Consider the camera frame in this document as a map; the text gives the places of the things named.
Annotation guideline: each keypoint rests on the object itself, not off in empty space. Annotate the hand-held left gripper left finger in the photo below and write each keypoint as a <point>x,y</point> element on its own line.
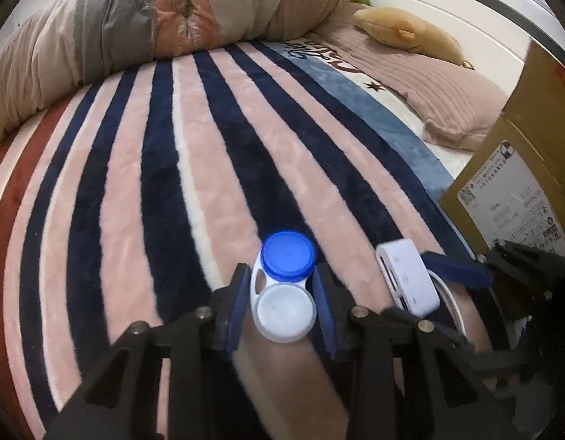
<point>232,325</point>

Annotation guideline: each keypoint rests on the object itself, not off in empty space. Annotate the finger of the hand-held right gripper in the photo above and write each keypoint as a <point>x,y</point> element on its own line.
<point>456,271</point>

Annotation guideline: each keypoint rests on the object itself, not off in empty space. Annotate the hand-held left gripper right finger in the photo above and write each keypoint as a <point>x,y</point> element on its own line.
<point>326,325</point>

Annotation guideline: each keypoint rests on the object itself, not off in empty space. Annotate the white contact lens case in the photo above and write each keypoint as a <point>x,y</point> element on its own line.
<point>282,316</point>

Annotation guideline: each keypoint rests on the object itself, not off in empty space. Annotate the brown cardboard box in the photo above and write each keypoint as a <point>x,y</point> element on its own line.
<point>507,156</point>

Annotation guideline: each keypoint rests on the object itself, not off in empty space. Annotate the striped plush blanket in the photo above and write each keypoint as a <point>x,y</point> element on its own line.
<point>126,192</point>

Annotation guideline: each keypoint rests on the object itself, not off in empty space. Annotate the pink ribbed pillow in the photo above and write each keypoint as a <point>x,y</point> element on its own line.
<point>447,101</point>

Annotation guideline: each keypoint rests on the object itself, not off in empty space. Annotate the white bed headboard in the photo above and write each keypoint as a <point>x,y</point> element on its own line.
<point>484,23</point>

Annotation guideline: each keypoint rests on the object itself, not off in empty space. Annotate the yellow plush toy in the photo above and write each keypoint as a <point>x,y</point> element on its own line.
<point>401,27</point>

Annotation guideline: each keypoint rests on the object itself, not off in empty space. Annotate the pink grey patchwork quilt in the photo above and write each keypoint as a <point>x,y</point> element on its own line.
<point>126,32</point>

